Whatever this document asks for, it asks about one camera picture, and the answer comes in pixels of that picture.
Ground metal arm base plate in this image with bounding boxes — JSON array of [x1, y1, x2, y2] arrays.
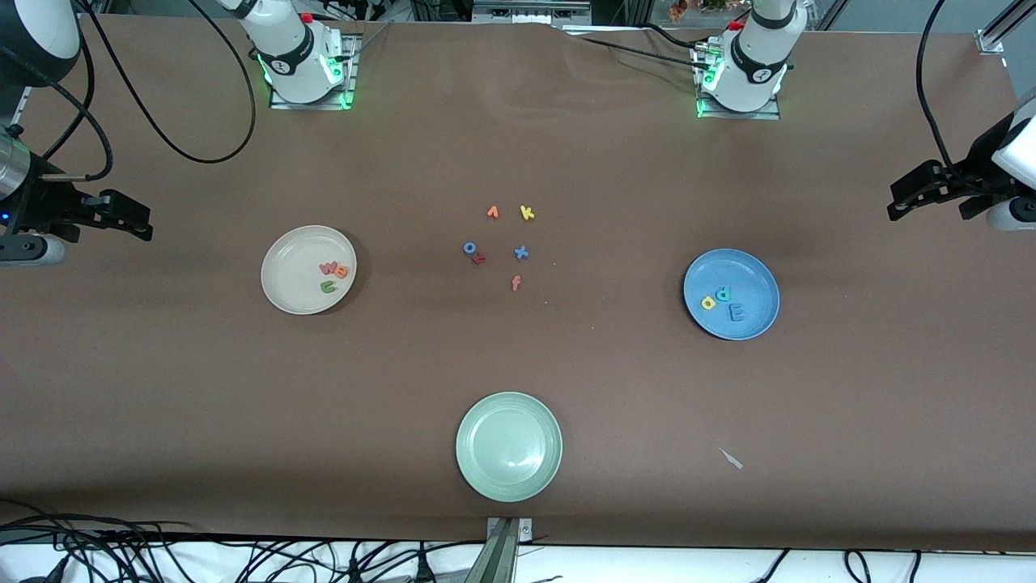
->
[[694, 40, 783, 121], [270, 34, 358, 110]]

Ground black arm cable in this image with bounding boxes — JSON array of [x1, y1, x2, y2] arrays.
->
[[0, 0, 257, 183], [916, 0, 984, 183]]

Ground tangled black cables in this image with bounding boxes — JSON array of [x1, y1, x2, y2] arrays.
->
[[0, 498, 486, 583]]

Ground beige round plate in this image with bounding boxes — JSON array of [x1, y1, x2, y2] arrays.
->
[[261, 225, 358, 316]]

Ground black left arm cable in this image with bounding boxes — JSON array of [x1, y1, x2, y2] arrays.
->
[[916, 0, 984, 183]]

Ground pale green round plate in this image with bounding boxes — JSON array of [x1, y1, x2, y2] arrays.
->
[[455, 392, 563, 504]]

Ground black base cable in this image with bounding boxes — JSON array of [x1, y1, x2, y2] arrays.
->
[[579, 24, 713, 66]]

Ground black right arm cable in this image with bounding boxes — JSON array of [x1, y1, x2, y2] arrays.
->
[[0, 0, 257, 183]]

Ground blue round plate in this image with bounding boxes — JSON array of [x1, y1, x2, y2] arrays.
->
[[683, 249, 781, 341]]

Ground brown table cover sheet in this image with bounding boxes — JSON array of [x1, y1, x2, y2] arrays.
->
[[0, 15, 1036, 553]]

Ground metal camera stand bracket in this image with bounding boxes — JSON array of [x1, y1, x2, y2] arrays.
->
[[486, 517, 533, 583]]

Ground grey power strip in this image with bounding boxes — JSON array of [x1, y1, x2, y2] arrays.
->
[[472, 2, 592, 21]]

